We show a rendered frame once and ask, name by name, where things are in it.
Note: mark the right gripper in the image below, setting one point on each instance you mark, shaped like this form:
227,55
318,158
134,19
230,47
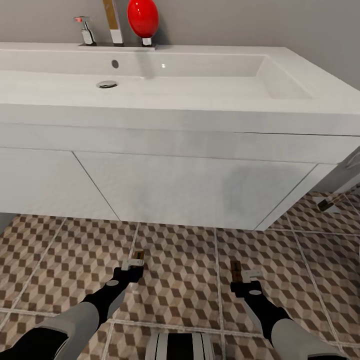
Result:
239,287

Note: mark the bathtub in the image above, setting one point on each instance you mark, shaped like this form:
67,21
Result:
328,204

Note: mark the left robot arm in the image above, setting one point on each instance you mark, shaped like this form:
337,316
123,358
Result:
64,336

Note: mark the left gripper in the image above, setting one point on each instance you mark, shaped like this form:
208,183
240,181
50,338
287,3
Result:
133,274

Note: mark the mousetrap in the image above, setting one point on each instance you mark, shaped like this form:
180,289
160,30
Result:
139,255
236,271

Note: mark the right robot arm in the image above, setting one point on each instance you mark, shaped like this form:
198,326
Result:
290,340

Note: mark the furniture sink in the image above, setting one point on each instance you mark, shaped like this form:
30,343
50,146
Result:
194,135

